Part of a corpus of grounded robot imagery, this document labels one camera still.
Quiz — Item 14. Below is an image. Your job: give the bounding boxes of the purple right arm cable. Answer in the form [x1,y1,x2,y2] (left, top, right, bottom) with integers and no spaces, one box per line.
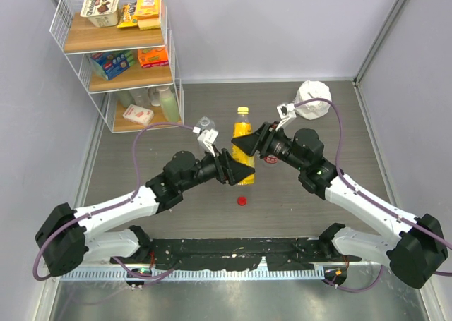
[292,98,452,293]

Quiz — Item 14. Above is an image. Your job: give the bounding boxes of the white wire shelf rack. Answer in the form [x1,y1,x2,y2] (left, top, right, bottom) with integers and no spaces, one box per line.
[50,0,184,133]

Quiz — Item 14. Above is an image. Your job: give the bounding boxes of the clear bottle red label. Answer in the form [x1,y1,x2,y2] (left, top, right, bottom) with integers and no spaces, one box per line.
[263,155,278,166]

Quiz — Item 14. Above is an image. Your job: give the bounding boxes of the white slotted cable duct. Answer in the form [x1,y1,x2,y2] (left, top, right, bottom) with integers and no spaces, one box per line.
[61,265,325,282]

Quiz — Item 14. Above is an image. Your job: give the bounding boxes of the clear bottles on bottom shelf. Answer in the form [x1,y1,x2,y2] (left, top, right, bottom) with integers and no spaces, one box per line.
[116,87,160,108]

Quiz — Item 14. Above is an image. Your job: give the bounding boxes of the yellow orange cracker box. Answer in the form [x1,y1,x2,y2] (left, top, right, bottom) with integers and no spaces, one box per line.
[134,0,160,30]

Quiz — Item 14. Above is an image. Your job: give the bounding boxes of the white yogurt tub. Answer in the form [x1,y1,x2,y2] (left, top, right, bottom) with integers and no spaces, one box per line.
[80,0,119,28]

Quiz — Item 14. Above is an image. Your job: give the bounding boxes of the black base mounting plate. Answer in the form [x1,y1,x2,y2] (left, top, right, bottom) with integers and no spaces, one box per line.
[141,236,363,271]

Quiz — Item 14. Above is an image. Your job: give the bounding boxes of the clear bottle blue white label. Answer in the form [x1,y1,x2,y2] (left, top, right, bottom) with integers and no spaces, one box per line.
[196,116,218,156]

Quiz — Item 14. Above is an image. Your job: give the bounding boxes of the blue green box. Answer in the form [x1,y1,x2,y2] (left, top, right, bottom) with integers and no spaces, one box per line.
[90,50,135,81]

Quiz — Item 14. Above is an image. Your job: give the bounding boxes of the yellow juice bottle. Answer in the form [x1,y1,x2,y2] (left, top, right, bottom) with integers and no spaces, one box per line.
[232,107,255,186]

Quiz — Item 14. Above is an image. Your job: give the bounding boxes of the green drink bottle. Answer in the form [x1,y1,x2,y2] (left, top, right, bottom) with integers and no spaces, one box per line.
[157,85,180,122]

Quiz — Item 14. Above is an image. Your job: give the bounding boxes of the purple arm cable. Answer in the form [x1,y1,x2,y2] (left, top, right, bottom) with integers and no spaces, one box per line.
[292,98,452,293]
[32,122,201,282]

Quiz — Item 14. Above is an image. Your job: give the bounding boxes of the yellow snack bag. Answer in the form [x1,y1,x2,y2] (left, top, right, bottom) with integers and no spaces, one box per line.
[117,2,138,28]

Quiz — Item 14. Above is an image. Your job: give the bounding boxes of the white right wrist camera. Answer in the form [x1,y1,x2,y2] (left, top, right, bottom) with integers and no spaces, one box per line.
[276,103,297,131]

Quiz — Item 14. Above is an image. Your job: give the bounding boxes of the red bottle cap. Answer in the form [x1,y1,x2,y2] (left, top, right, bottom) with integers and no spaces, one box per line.
[237,196,247,206]

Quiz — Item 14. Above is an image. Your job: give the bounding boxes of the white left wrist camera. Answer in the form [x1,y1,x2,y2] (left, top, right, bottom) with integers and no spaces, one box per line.
[192,126,219,157]

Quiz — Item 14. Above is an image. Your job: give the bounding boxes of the orange snack box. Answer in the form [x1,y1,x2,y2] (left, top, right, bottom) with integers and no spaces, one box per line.
[137,47,170,68]

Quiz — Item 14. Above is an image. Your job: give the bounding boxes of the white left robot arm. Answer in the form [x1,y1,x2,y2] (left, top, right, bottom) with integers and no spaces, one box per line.
[35,149,255,277]

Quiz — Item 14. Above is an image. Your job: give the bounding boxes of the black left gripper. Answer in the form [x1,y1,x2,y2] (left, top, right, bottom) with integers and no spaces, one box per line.
[179,144,254,192]

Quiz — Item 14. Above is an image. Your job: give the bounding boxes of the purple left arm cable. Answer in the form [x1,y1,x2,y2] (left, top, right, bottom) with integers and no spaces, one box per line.
[32,122,201,282]

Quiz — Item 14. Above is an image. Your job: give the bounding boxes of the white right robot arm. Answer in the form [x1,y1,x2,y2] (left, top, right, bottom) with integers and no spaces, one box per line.
[232,123,448,289]

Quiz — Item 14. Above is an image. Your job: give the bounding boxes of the white pink tissue pack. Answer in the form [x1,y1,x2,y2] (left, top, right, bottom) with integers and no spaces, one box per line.
[122,104,154,126]

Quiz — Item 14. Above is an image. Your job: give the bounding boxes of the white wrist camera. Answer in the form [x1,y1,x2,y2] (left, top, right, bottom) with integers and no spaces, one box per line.
[276,103,297,131]
[192,126,219,157]

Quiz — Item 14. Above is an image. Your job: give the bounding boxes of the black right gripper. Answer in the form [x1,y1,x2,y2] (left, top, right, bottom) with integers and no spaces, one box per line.
[232,121,307,171]

